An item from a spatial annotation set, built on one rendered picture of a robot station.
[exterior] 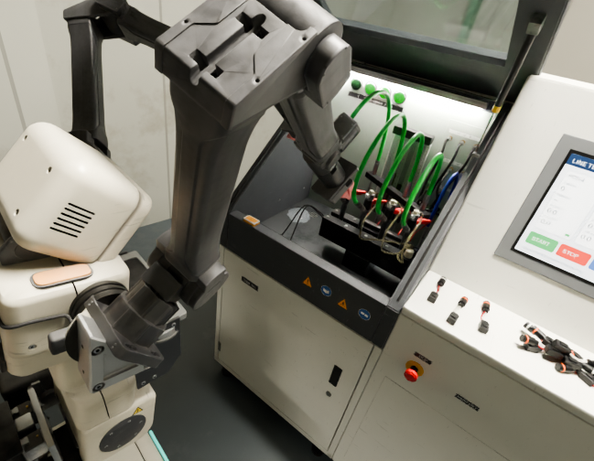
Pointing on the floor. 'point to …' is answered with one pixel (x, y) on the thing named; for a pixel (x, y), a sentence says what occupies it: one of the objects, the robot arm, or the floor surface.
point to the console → (534, 308)
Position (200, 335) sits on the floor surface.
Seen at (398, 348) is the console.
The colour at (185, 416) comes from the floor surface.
